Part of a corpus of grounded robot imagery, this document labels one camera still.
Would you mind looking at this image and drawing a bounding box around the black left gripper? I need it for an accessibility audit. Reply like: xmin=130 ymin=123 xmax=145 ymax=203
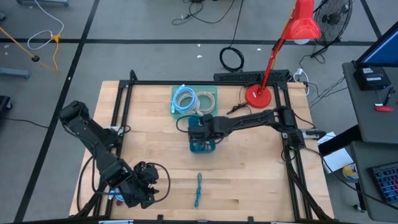
xmin=123 ymin=174 xmax=161 ymax=210

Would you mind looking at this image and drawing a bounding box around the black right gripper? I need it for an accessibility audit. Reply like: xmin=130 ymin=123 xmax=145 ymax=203
xmin=193 ymin=114 xmax=223 ymax=151

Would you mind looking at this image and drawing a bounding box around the light blue Pixio cable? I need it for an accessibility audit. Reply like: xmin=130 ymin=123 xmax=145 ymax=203
xmin=108 ymin=187 xmax=126 ymax=203

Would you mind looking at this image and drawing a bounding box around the white braided cable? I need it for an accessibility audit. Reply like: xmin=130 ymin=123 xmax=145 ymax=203
xmin=178 ymin=93 xmax=200 ymax=114

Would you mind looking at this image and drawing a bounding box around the beige cable coil wide plug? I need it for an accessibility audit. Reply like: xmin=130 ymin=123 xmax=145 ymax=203
xmin=195 ymin=91 xmax=216 ymax=114

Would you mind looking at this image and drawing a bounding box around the teal black braided cable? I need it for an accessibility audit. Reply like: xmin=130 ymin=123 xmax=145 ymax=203
xmin=194 ymin=172 xmax=203 ymax=208

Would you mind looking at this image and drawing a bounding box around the light blue USB cable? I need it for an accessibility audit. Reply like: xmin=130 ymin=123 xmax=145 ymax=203
xmin=172 ymin=84 xmax=197 ymax=113

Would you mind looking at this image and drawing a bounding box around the dark blue plastic bin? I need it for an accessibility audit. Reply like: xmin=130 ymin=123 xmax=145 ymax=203
xmin=188 ymin=116 xmax=217 ymax=154

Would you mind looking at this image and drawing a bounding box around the translucent teal plastic bin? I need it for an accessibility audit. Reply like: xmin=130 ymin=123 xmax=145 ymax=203
xmin=170 ymin=84 xmax=218 ymax=119

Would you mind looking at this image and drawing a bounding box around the red desk lamp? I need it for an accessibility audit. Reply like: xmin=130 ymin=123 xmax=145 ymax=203
xmin=244 ymin=0 xmax=322 ymax=110

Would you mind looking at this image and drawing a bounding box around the black power strip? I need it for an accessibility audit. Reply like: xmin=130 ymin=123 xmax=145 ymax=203
xmin=213 ymin=69 xmax=291 ymax=83

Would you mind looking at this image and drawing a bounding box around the white power adapter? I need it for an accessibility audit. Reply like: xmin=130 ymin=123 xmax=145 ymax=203
xmin=293 ymin=68 xmax=311 ymax=96

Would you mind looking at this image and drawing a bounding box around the white paper sheet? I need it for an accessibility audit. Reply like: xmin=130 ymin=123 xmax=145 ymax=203
xmin=317 ymin=131 xmax=354 ymax=174

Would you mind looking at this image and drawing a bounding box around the yellow blue disc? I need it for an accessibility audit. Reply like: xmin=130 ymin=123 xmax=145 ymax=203
xmin=341 ymin=163 xmax=360 ymax=182

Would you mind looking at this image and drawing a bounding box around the grey desk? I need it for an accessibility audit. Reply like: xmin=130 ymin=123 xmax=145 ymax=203
xmin=341 ymin=60 xmax=398 ymax=144
xmin=349 ymin=139 xmax=398 ymax=223

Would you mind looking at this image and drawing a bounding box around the yellow pole black foot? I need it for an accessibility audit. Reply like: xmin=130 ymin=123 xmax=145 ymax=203
xmin=0 ymin=26 xmax=40 ymax=63

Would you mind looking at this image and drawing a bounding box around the black mini computer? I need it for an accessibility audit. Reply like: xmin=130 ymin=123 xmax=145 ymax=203
xmin=353 ymin=66 xmax=392 ymax=91

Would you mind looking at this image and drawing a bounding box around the black floor fan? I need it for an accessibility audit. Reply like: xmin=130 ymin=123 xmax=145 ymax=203
xmin=312 ymin=0 xmax=354 ymax=59

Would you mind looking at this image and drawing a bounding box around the backlit keyboard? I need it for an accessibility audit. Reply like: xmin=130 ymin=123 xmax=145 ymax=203
xmin=369 ymin=161 xmax=398 ymax=205

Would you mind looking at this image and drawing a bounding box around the black pen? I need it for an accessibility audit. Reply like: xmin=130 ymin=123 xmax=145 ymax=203
xmin=382 ymin=86 xmax=396 ymax=106

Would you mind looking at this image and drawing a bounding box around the blue-screen monitor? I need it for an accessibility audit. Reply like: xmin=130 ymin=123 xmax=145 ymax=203
xmin=355 ymin=21 xmax=398 ymax=68

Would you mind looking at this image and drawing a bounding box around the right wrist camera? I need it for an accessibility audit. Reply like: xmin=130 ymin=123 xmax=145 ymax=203
xmin=188 ymin=117 xmax=205 ymax=141

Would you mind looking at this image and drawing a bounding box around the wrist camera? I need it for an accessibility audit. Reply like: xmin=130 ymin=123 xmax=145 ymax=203
xmin=188 ymin=117 xmax=205 ymax=141
xmin=133 ymin=161 xmax=160 ymax=185

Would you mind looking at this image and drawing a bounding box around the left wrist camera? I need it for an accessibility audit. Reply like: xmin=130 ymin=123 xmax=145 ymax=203
xmin=133 ymin=161 xmax=160 ymax=185

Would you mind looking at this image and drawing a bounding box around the black lamp cord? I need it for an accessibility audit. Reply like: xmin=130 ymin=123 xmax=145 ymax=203
xmin=226 ymin=85 xmax=253 ymax=115

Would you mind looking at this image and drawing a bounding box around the black aluminium table frame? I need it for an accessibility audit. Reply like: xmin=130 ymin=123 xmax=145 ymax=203
xmin=74 ymin=70 xmax=335 ymax=223

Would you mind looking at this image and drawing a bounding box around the black coiled floor cable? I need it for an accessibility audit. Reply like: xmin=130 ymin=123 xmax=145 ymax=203
xmin=219 ymin=0 xmax=246 ymax=73

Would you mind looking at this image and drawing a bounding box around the yellow floor cable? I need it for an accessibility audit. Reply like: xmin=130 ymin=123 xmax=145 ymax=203
xmin=51 ymin=34 xmax=62 ymax=72

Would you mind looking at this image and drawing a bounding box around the white floor cable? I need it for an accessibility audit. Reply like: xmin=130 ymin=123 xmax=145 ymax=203
xmin=27 ymin=0 xmax=65 ymax=50

